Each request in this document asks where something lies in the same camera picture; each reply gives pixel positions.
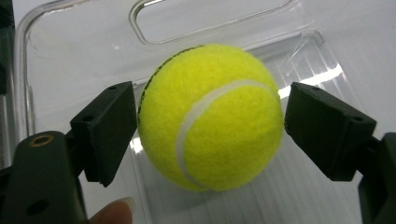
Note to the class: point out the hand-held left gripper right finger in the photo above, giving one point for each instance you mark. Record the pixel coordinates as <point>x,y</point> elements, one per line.
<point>327,130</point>

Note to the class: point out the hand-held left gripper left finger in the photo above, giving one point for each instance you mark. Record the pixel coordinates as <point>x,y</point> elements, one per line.
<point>104,130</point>

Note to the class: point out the clear plastic container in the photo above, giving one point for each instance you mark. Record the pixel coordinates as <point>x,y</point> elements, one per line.
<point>77,62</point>

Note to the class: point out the yellow tennis ball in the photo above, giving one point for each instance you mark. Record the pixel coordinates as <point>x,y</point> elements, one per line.
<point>214,124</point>

